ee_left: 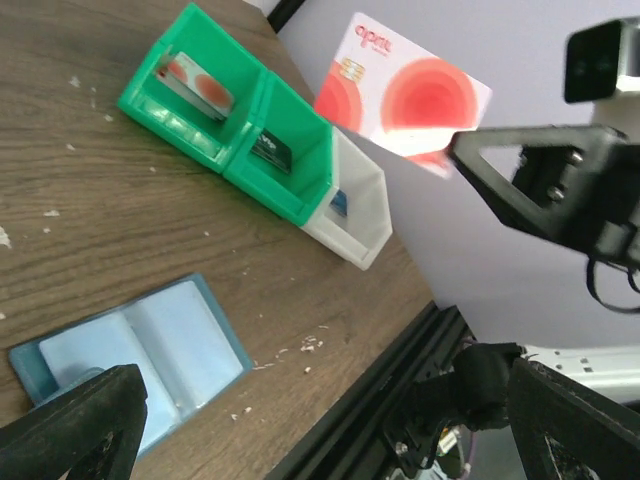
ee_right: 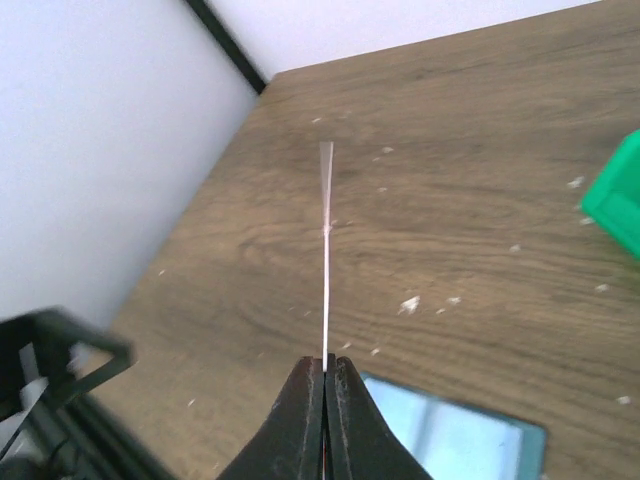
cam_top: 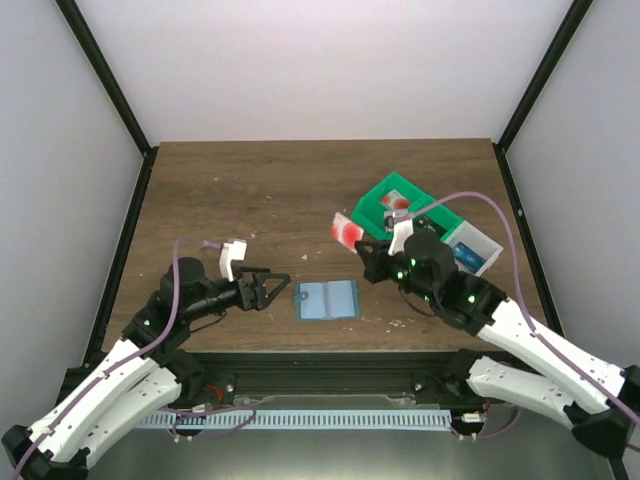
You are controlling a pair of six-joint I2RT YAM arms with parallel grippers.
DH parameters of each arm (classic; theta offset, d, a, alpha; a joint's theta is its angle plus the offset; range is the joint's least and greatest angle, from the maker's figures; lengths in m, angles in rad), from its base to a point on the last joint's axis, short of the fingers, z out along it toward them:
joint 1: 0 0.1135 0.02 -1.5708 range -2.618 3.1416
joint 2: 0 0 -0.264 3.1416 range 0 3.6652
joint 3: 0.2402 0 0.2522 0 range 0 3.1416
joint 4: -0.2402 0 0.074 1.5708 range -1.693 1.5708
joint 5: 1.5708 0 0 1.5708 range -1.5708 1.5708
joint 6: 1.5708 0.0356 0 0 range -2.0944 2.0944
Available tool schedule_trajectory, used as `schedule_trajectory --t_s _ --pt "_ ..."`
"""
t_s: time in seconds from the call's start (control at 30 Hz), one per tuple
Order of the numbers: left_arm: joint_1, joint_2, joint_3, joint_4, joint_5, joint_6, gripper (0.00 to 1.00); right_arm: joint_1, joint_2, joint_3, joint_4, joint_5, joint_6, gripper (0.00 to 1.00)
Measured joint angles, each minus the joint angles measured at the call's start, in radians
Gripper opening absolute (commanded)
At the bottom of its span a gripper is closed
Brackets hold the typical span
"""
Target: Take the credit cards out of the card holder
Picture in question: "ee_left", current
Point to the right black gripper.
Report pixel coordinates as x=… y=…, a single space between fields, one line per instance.
x=574 y=185

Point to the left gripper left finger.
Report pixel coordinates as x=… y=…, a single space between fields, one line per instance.
x=93 y=431

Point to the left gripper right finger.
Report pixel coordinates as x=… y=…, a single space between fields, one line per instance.
x=564 y=430

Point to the blue card holder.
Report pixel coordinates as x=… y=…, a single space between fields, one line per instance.
x=178 y=336

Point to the red white card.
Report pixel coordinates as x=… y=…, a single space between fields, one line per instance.
x=181 y=74
x=398 y=95

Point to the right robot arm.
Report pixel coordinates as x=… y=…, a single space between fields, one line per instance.
x=474 y=392

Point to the blue card in bin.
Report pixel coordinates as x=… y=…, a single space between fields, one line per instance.
x=339 y=204

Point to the black card in bin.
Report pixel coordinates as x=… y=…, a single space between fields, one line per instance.
x=273 y=150

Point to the white bin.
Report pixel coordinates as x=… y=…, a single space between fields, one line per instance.
x=360 y=237

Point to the green bin middle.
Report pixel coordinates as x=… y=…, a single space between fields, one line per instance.
x=293 y=196

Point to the green bin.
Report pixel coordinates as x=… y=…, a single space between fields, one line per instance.
x=293 y=196
x=210 y=142

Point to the green bin far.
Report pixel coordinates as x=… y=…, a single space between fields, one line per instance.
x=210 y=142

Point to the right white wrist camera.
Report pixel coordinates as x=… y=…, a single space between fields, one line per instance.
x=602 y=61

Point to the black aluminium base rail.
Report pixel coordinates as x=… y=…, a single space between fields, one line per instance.
x=366 y=434

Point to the black frame post right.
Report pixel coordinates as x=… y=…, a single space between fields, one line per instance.
x=282 y=13

